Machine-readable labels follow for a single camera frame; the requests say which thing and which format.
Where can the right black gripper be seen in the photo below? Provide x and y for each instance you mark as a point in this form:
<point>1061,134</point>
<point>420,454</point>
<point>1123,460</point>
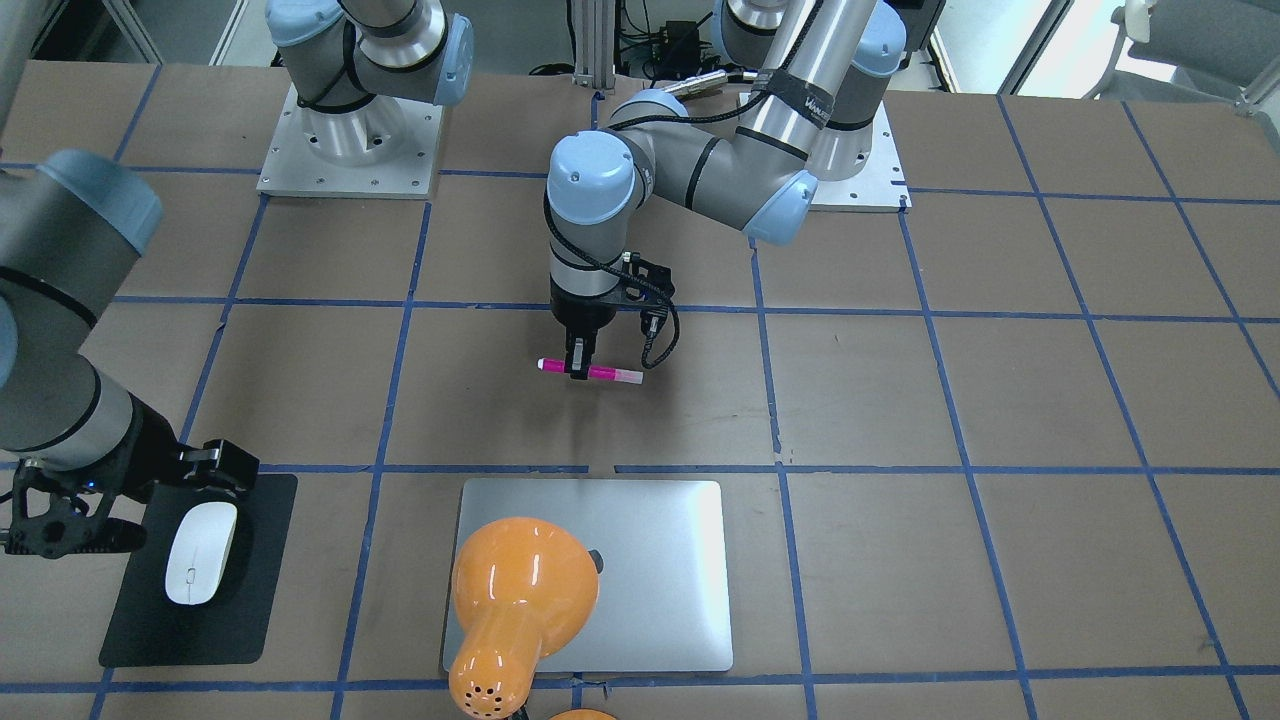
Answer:
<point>150,452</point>

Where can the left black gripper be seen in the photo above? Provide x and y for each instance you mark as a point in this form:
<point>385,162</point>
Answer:
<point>583,318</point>

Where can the pink highlighter pen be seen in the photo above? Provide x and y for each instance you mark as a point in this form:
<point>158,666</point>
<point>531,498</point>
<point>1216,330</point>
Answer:
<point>592,372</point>

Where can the white computer mouse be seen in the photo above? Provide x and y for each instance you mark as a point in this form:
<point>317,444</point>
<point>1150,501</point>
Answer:
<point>200,551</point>

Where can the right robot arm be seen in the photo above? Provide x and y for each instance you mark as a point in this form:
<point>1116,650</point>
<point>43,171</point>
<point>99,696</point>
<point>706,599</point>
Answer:
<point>370,80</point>

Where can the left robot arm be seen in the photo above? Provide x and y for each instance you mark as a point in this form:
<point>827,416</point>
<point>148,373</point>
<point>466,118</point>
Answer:
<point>821,70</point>

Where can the black mousepad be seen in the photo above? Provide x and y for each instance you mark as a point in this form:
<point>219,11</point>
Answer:
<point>148,628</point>

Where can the orange desk lamp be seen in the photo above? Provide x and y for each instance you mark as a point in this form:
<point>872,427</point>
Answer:
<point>522,589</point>

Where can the grey closed laptop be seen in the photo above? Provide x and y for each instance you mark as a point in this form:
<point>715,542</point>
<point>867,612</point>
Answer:
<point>664,604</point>

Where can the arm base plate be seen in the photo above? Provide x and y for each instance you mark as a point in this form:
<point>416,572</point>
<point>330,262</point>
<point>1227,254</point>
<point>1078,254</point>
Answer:
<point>386,150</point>
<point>859,170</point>

